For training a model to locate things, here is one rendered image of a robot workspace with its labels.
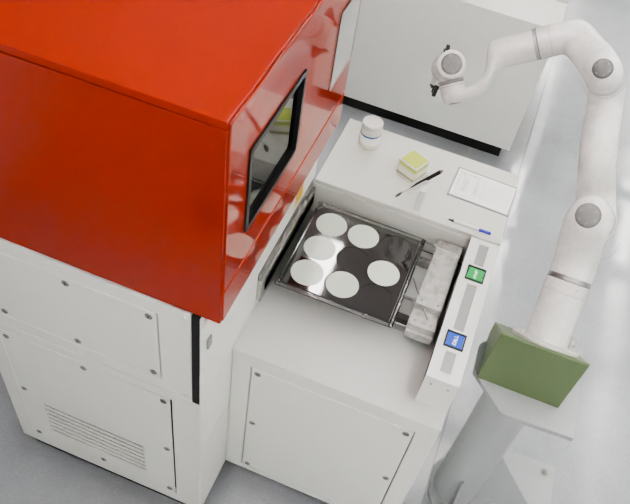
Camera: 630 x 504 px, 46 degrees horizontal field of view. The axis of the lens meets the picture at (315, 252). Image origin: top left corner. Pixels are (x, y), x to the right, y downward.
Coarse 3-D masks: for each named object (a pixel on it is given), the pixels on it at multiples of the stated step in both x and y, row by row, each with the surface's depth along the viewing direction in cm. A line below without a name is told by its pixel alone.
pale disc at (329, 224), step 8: (320, 216) 240; (328, 216) 241; (336, 216) 241; (320, 224) 238; (328, 224) 239; (336, 224) 239; (344, 224) 239; (328, 232) 236; (336, 232) 237; (344, 232) 237
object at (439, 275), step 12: (432, 264) 236; (444, 264) 236; (456, 264) 237; (432, 276) 232; (444, 276) 233; (432, 288) 229; (444, 288) 230; (444, 300) 227; (420, 312) 223; (408, 336) 219; (420, 336) 217
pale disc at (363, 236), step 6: (354, 228) 239; (360, 228) 239; (366, 228) 239; (372, 228) 240; (348, 234) 237; (354, 234) 237; (360, 234) 237; (366, 234) 238; (372, 234) 238; (354, 240) 236; (360, 240) 236; (366, 240) 236; (372, 240) 236; (378, 240) 237; (360, 246) 234; (366, 246) 234; (372, 246) 235
